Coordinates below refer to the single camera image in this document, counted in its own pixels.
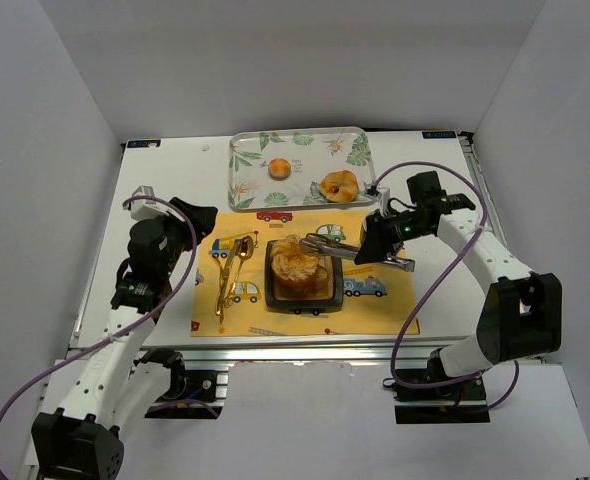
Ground small round bread bun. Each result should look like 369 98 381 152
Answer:
268 158 291 180

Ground sliced brown bread loaf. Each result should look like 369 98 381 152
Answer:
272 266 329 296

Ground purple cable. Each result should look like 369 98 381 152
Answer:
0 195 200 479
372 161 521 412

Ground gold fork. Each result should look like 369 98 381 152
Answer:
216 239 241 322

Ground aluminium table frame rail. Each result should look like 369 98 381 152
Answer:
458 131 506 245

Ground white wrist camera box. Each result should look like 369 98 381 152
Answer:
365 185 390 216

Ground yellow vehicle print placemat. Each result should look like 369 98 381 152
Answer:
191 210 415 338

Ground silver metal tongs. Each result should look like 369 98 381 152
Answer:
300 233 415 273

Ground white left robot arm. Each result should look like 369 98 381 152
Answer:
31 194 218 479

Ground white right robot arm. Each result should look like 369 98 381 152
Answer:
355 171 563 386

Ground gold knife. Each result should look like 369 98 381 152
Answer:
215 252 234 324

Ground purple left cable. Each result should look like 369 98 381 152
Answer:
0 195 200 479

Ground gold spoon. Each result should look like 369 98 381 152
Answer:
226 235 255 306

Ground floral white serving tray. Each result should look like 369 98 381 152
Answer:
227 127 375 211

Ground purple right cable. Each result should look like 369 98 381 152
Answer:
372 161 521 412

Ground orange striped croissant bread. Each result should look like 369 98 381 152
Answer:
320 170 359 203

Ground large brown muffin bread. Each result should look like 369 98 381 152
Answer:
270 235 319 271

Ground dark square plate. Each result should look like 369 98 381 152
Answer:
264 240 343 315

